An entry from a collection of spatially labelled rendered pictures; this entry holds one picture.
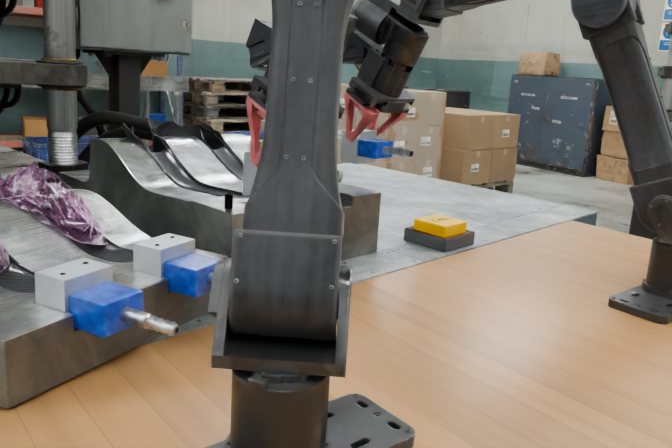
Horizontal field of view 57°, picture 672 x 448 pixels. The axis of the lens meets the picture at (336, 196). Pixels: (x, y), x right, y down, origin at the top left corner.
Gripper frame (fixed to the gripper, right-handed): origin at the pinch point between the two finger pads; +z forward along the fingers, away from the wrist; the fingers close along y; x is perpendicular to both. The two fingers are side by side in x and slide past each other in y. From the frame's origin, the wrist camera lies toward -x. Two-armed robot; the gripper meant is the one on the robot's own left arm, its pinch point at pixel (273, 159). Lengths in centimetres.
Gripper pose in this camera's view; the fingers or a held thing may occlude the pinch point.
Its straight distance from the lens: 77.2
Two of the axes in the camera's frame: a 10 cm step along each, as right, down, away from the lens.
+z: -3.9, 8.6, 3.4
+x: 5.9, 5.1, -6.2
